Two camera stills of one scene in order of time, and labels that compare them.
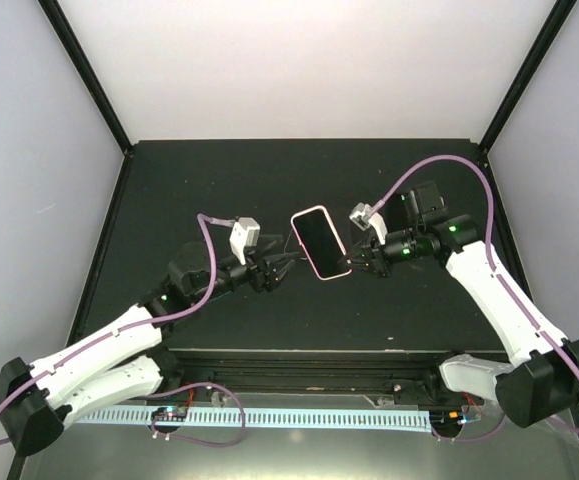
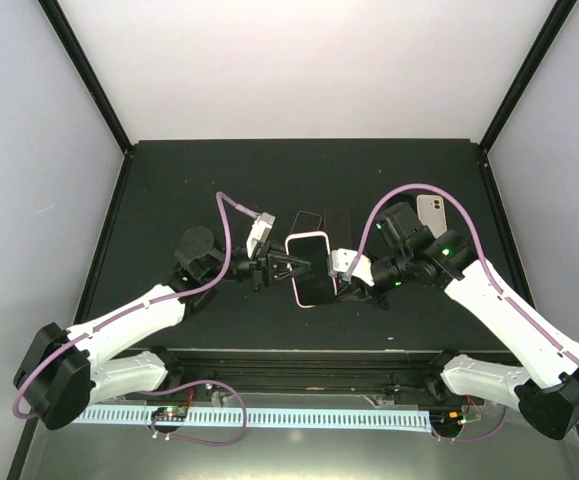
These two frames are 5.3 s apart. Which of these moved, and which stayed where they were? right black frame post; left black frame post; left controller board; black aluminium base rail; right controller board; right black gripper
Moved: right black gripper
Stayed: black aluminium base rail; left black frame post; left controller board; right controller board; right black frame post
